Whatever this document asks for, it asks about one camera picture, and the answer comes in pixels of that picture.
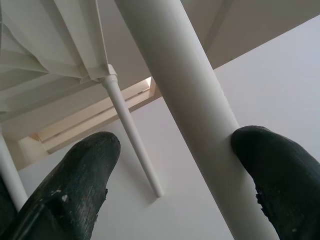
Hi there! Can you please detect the white plastic table top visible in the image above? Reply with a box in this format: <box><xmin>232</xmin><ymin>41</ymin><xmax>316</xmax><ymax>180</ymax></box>
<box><xmin>0</xmin><ymin>0</ymin><xmax>118</xmax><ymax>123</ymax></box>

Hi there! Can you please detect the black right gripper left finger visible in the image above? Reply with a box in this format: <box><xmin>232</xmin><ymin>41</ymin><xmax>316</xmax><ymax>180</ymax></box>
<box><xmin>7</xmin><ymin>131</ymin><xmax>122</xmax><ymax>240</ymax></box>

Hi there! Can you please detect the white plastic table leg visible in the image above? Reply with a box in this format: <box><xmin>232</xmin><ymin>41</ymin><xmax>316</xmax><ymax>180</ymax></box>
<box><xmin>101</xmin><ymin>74</ymin><xmax>165</xmax><ymax>198</ymax></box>
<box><xmin>113</xmin><ymin>0</ymin><xmax>280</xmax><ymax>240</ymax></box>
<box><xmin>0</xmin><ymin>129</ymin><xmax>29</xmax><ymax>212</ymax></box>

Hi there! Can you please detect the beige wooden door frame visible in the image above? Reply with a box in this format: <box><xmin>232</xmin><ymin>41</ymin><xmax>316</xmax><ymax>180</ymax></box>
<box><xmin>18</xmin><ymin>76</ymin><xmax>162</xmax><ymax>171</ymax></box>

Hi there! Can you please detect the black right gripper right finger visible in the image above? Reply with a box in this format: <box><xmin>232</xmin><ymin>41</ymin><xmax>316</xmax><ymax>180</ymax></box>
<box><xmin>230</xmin><ymin>125</ymin><xmax>320</xmax><ymax>240</ymax></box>

